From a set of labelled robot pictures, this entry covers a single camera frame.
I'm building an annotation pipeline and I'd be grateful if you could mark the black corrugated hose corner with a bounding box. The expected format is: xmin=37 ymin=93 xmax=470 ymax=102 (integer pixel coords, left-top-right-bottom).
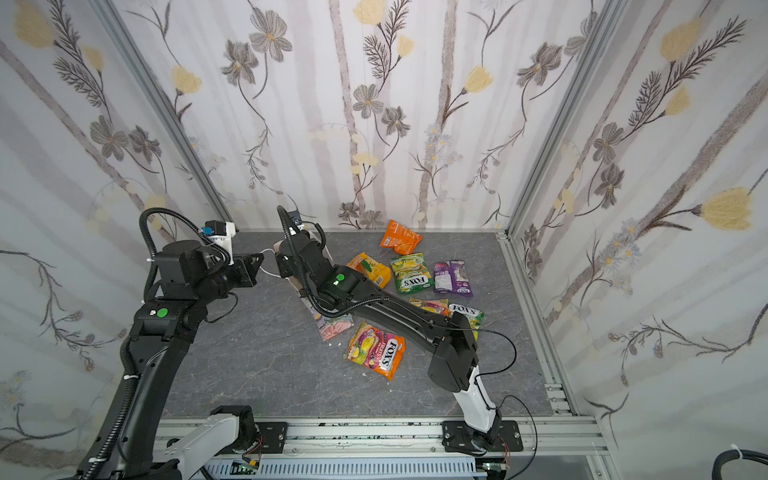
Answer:
xmin=711 ymin=448 xmax=768 ymax=480

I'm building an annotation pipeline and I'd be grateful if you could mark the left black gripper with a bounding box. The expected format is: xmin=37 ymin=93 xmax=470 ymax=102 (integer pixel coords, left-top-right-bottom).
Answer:
xmin=190 ymin=249 xmax=266 ymax=308

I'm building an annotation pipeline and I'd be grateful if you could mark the small orange snack packet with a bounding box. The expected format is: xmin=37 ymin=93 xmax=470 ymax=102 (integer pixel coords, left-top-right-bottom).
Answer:
xmin=380 ymin=220 xmax=423 ymax=256

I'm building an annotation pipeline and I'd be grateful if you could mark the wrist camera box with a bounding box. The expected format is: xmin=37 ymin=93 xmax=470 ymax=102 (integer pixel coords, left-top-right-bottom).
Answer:
xmin=202 ymin=220 xmax=237 ymax=262
xmin=288 ymin=210 xmax=304 ymax=229

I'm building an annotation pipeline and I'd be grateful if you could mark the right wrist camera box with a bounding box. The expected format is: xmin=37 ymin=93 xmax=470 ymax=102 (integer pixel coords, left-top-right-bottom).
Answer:
xmin=288 ymin=210 xmax=304 ymax=229

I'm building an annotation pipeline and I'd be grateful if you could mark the lime Fox's candy bag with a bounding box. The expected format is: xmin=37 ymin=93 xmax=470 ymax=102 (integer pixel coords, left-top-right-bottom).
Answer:
xmin=448 ymin=303 xmax=485 ymax=339

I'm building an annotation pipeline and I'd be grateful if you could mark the orange pink Fox's bag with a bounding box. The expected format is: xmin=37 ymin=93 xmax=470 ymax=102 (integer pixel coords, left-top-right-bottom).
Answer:
xmin=346 ymin=321 xmax=406 ymax=380

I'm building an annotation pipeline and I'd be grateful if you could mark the white slotted cable duct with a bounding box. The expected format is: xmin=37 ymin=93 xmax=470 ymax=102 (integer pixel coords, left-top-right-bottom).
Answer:
xmin=205 ymin=457 xmax=487 ymax=479

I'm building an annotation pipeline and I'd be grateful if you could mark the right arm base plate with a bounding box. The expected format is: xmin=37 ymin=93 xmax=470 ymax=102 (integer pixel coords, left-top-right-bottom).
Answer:
xmin=441 ymin=420 xmax=524 ymax=456

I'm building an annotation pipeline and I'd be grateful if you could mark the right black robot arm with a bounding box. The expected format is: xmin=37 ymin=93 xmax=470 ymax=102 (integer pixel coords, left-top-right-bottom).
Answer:
xmin=275 ymin=205 xmax=503 ymax=455

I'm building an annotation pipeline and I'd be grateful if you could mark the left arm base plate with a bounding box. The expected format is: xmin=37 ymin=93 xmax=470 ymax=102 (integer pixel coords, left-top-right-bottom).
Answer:
xmin=252 ymin=421 xmax=288 ymax=454

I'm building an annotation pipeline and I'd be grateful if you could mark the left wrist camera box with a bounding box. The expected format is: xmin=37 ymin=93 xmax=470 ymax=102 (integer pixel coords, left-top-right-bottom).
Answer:
xmin=202 ymin=220 xmax=237 ymax=262

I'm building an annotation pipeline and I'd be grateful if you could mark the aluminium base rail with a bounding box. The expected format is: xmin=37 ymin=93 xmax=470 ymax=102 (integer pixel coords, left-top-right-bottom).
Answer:
xmin=149 ymin=383 xmax=622 ymax=480

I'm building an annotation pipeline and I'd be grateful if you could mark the purple snack packet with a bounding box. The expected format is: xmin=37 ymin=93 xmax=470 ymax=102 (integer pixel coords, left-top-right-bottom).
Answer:
xmin=433 ymin=259 xmax=473 ymax=297

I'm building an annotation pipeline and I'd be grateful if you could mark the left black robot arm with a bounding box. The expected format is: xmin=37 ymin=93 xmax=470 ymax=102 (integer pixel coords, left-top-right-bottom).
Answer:
xmin=74 ymin=207 xmax=264 ymax=479

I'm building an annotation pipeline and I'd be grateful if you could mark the pink Fox's fruits bag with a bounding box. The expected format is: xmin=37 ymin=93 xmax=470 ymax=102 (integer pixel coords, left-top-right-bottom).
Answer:
xmin=409 ymin=298 xmax=452 ymax=317

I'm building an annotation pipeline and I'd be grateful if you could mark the green Fox's candy bag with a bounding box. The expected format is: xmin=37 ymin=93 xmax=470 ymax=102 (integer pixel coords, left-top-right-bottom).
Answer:
xmin=390 ymin=253 xmax=434 ymax=294

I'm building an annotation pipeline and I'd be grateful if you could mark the white paper bag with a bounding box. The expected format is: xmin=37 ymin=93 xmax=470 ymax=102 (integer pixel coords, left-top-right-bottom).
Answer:
xmin=260 ymin=241 xmax=354 ymax=342

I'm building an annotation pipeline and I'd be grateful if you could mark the yellow snack bag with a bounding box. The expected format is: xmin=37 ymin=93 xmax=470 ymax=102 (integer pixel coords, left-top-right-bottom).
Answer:
xmin=347 ymin=253 xmax=392 ymax=288

